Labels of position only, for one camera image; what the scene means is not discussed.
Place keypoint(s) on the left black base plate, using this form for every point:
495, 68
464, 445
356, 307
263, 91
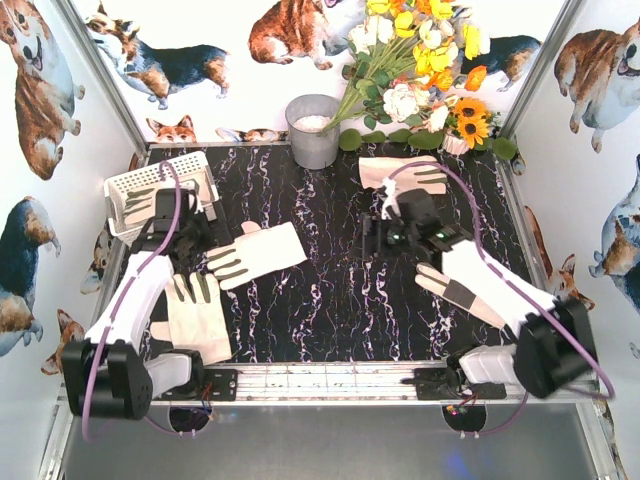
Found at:
216, 385

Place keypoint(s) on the grey metal bucket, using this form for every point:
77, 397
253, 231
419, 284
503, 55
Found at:
314, 143

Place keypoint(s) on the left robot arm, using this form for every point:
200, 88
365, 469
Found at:
113, 343

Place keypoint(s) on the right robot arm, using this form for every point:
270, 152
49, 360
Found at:
548, 342

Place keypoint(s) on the aluminium front rail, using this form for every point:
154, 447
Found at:
358, 383

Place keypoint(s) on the green moss stone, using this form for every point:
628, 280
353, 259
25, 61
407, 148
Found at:
350, 140
504, 148

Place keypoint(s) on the white grey glove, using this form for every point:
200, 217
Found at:
139, 206
454, 292

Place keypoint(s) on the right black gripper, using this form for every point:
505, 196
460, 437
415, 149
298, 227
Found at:
368, 235

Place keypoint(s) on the green moss stone right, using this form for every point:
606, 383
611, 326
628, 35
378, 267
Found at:
504, 148

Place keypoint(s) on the small sunflower pot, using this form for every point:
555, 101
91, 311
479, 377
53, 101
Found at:
469, 126

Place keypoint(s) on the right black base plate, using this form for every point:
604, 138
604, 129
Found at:
447, 384

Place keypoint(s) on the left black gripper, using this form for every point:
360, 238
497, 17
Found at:
220, 223

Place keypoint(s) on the artificial flower bouquet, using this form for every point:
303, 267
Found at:
406, 56

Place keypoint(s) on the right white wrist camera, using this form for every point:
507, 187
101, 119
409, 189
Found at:
389, 209

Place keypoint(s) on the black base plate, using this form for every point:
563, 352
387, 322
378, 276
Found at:
216, 385
447, 384

